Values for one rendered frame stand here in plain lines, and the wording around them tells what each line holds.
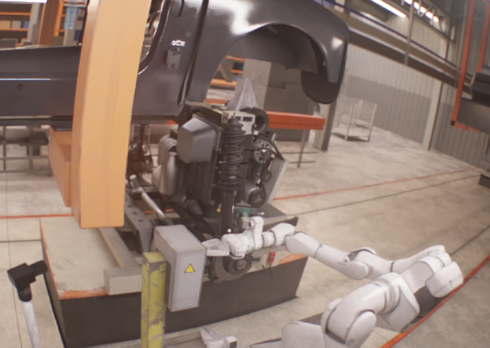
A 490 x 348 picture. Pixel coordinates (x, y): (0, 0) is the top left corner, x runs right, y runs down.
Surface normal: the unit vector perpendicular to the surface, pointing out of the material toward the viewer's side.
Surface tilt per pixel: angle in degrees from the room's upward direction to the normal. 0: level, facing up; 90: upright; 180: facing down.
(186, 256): 90
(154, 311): 90
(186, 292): 90
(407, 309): 100
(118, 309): 90
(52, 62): 76
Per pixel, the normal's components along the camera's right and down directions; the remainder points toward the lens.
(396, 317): -0.64, 0.28
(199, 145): 0.20, 0.30
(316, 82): -0.82, 0.00
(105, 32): 0.54, 0.32
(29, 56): 0.55, 0.03
